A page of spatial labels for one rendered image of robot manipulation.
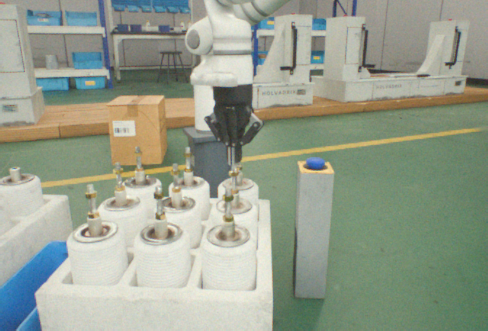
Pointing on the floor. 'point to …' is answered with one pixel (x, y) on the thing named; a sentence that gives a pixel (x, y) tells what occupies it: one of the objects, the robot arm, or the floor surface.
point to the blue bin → (29, 288)
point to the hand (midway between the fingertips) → (234, 155)
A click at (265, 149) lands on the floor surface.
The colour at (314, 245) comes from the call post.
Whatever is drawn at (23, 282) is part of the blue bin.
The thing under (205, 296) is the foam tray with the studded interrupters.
